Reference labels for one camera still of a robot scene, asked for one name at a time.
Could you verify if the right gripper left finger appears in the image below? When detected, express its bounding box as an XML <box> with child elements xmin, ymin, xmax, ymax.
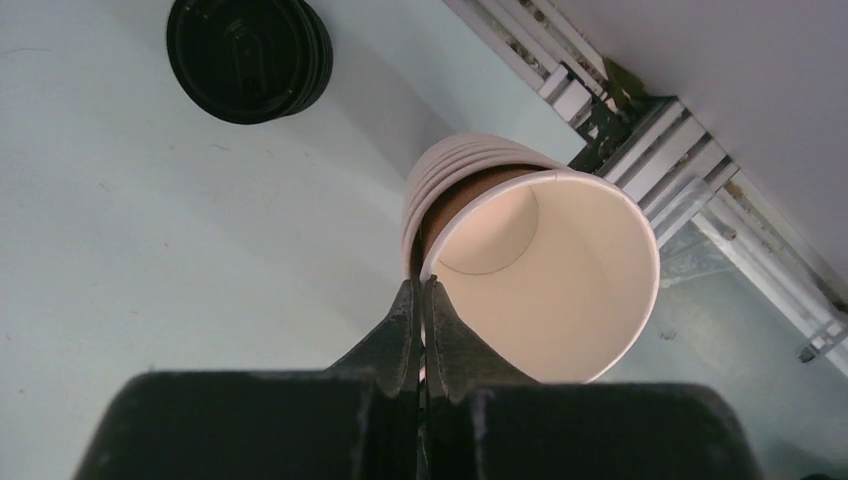
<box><xmin>327</xmin><ymin>279</ymin><xmax>422</xmax><ymax>398</ymax></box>

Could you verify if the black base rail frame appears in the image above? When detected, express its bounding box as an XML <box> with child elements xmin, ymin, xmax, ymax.
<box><xmin>450</xmin><ymin>1</ymin><xmax>847</xmax><ymax>370</ymax></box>

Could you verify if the stack of paper cups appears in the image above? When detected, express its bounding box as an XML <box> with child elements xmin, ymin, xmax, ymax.
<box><xmin>400</xmin><ymin>133</ymin><xmax>565</xmax><ymax>278</ymax></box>

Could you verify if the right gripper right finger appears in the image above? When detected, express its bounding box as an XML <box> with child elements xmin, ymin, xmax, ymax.
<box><xmin>422</xmin><ymin>276</ymin><xmax>536</xmax><ymax>404</ymax></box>

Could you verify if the single brown paper cup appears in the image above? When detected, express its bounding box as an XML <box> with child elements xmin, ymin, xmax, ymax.
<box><xmin>410</xmin><ymin>165</ymin><xmax>660</xmax><ymax>383</ymax></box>

